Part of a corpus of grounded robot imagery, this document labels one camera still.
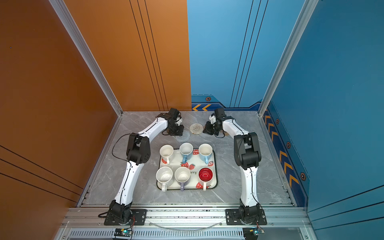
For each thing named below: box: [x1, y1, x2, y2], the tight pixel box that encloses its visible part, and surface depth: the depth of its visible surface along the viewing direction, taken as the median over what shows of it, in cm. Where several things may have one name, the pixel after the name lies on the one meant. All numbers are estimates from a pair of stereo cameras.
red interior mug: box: [198, 167, 214, 191], surface depth 83 cm
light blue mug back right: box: [198, 143, 213, 165], surface depth 90 cm
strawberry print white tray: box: [156, 148, 218, 193], surface depth 86 cm
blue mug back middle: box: [179, 142, 194, 164], surface depth 90 cm
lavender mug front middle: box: [174, 166, 191, 192], surface depth 83 cm
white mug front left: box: [156, 166, 173, 192], surface depth 82 cm
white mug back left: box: [159, 144, 174, 165], surface depth 90 cm
